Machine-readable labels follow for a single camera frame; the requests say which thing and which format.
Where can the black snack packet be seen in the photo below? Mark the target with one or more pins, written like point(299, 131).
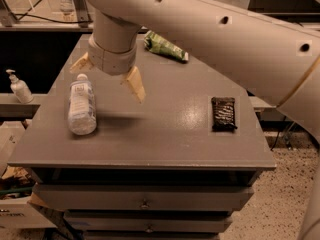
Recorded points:
point(223, 114)

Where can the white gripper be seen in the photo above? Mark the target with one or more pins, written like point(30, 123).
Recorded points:
point(111, 61)

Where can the white cardboard box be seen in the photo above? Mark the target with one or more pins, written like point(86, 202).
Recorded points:
point(20, 214)

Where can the green chip bag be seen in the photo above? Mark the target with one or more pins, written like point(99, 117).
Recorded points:
point(156, 44)

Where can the upper drawer knob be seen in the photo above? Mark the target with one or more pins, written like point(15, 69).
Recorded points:
point(144, 205)

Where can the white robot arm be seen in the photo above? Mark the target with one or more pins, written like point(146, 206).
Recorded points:
point(275, 60)

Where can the clear blue plastic bottle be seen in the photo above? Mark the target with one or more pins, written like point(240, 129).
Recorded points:
point(82, 109)

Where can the grey side shelf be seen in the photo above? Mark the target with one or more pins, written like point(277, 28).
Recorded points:
point(12, 108)

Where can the white pump dispenser bottle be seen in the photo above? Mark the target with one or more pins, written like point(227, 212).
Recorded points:
point(19, 88)

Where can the metal rail frame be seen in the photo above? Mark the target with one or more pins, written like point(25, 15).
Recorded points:
point(45, 15)

